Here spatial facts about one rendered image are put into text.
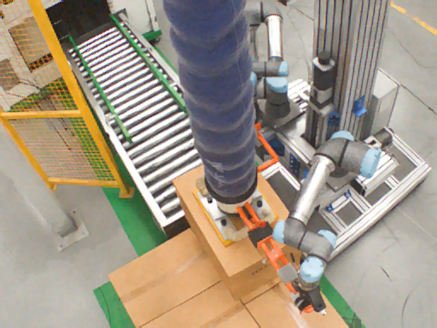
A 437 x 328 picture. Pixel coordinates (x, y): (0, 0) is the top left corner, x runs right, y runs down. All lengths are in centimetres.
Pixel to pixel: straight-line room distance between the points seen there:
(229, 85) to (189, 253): 147
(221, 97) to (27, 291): 261
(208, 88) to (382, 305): 221
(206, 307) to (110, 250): 116
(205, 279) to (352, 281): 112
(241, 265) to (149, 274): 79
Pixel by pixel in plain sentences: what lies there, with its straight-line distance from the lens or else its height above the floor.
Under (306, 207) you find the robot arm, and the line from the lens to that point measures 150.
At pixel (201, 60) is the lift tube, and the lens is 117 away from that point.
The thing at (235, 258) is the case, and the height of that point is 107.
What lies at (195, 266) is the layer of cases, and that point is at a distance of 250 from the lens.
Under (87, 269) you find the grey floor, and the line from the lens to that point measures 332.
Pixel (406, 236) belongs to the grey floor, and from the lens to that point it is 330.
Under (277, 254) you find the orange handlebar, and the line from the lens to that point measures 177.
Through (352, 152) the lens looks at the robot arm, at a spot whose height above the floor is 158.
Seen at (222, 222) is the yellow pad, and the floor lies 112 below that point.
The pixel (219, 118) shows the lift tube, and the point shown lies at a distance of 135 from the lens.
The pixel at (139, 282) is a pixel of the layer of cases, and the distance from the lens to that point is 254.
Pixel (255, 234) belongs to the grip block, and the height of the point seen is 122.
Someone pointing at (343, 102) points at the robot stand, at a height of 132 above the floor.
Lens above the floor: 285
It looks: 55 degrees down
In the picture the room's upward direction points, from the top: 11 degrees counter-clockwise
